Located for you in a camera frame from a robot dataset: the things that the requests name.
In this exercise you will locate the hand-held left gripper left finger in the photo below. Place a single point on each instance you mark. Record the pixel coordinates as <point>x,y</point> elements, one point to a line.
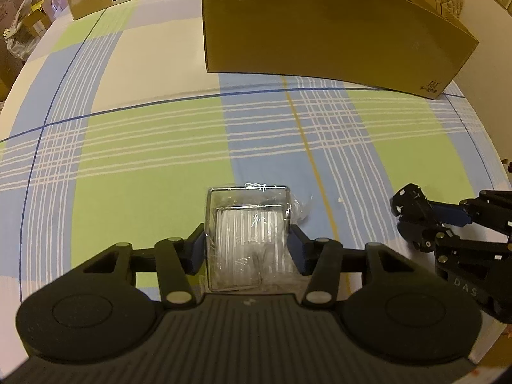
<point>198,248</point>

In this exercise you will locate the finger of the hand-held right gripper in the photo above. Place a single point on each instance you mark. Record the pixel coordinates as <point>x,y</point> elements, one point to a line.
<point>450,214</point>
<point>424,234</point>

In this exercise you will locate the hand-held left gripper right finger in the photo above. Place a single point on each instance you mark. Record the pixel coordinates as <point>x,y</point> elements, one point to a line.
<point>296,252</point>

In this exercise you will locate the clear plastic box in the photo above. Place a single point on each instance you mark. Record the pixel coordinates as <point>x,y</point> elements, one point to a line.
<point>248,232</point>

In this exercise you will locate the brown cardboard box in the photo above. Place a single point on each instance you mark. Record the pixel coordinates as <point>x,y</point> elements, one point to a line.
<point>320,28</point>

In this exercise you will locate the plaid tablecloth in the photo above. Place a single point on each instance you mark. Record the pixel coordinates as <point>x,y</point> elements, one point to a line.
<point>160,160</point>

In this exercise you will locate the cardboard box with plastic bag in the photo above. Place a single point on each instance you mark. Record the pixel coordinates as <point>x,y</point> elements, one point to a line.
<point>28,28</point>

